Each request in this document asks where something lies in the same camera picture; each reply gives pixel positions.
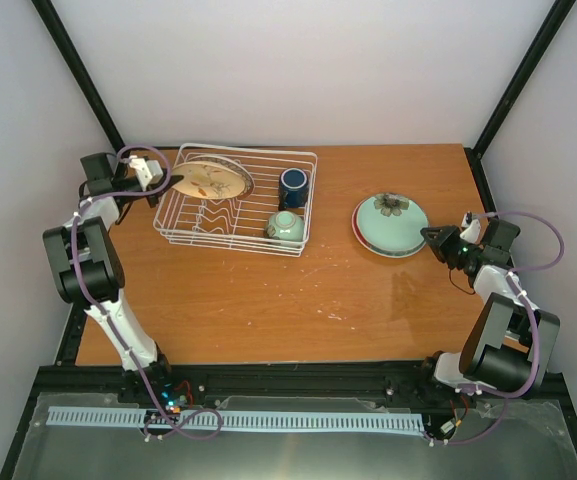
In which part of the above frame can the cream bird pattern plate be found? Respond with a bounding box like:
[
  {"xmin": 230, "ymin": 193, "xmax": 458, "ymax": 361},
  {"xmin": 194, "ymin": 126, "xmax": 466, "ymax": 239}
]
[{"xmin": 172, "ymin": 161, "xmax": 252, "ymax": 200}]

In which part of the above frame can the red rimmed plate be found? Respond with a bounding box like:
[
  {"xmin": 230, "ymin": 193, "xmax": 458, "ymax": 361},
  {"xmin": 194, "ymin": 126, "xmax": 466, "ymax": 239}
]
[{"xmin": 351, "ymin": 210, "xmax": 426, "ymax": 258}]

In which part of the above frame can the white floral pattern plate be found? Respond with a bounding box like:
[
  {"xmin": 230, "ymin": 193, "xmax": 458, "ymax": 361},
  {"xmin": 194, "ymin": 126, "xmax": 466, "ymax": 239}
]
[{"xmin": 186, "ymin": 153, "xmax": 255, "ymax": 199}]

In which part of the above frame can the dark blue ceramic mug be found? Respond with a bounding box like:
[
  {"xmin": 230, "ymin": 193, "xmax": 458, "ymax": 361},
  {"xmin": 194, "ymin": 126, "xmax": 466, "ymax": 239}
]
[{"xmin": 278, "ymin": 168, "xmax": 309, "ymax": 211}]

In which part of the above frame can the pale green ceramic bowl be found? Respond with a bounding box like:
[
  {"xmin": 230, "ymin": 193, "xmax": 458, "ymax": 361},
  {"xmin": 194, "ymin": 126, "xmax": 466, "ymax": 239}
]
[{"xmin": 264, "ymin": 210, "xmax": 305, "ymax": 247}]

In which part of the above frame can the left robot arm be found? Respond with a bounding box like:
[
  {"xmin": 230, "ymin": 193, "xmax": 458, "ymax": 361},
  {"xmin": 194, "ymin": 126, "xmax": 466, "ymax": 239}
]
[{"xmin": 42, "ymin": 146, "xmax": 177, "ymax": 403}]

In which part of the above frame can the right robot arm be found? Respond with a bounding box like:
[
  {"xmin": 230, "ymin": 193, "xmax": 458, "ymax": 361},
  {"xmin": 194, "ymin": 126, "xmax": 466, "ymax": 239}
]
[{"xmin": 421, "ymin": 213, "xmax": 560, "ymax": 399}]

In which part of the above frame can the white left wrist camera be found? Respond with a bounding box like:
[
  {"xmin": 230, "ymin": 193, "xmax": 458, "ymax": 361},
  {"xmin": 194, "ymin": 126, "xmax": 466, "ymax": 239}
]
[{"xmin": 127, "ymin": 155, "xmax": 164, "ymax": 191}]

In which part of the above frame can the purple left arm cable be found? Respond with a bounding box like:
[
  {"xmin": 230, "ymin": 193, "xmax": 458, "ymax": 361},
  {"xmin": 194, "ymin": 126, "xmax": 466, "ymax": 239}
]
[{"xmin": 71, "ymin": 144, "xmax": 222, "ymax": 441}]

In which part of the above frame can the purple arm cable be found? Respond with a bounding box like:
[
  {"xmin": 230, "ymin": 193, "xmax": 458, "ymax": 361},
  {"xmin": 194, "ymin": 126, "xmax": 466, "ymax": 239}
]
[
  {"xmin": 422, "ymin": 210, "xmax": 565, "ymax": 446},
  {"xmin": 71, "ymin": 144, "xmax": 222, "ymax": 441}
]

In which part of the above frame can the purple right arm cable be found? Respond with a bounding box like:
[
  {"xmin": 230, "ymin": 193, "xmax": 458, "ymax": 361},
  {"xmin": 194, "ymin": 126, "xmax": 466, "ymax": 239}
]
[{"xmin": 422, "ymin": 210, "xmax": 565, "ymax": 446}]

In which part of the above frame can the white wire dish rack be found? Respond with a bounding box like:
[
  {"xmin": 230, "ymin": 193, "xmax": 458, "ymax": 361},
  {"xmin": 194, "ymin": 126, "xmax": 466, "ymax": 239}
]
[{"xmin": 153, "ymin": 143, "xmax": 318, "ymax": 257}]

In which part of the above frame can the black enclosure frame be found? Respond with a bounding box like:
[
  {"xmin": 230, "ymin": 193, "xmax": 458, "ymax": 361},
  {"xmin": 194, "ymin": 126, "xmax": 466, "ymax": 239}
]
[{"xmin": 0, "ymin": 1, "xmax": 574, "ymax": 479}]

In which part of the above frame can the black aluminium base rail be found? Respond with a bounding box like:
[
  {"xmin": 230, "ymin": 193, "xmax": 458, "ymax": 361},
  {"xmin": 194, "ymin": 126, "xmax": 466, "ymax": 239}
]
[{"xmin": 32, "ymin": 362, "xmax": 567, "ymax": 416}]

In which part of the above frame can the light blue slotted cable duct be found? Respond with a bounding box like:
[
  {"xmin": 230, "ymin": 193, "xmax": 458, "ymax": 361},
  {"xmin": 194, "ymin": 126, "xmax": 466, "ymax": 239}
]
[{"xmin": 45, "ymin": 406, "xmax": 424, "ymax": 436}]

